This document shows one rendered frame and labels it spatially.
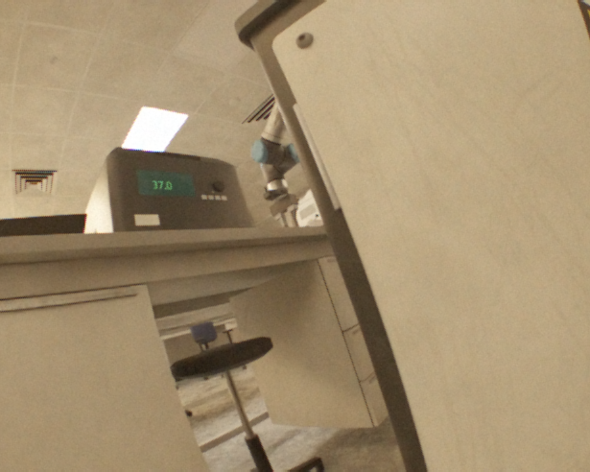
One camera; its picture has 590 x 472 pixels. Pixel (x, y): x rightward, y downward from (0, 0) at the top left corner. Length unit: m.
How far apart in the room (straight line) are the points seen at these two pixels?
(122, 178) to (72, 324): 0.35
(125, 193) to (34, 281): 0.30
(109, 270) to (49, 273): 0.12
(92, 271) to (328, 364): 0.80
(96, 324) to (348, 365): 0.77
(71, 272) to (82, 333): 0.11
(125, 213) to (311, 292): 0.65
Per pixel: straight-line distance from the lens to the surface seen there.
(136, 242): 0.59
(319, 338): 1.06
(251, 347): 0.88
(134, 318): 0.60
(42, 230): 0.62
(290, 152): 1.28
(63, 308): 0.58
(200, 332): 4.96
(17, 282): 0.59
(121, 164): 0.77
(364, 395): 1.06
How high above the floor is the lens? 0.68
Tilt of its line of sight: 13 degrees up
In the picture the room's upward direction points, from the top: 19 degrees counter-clockwise
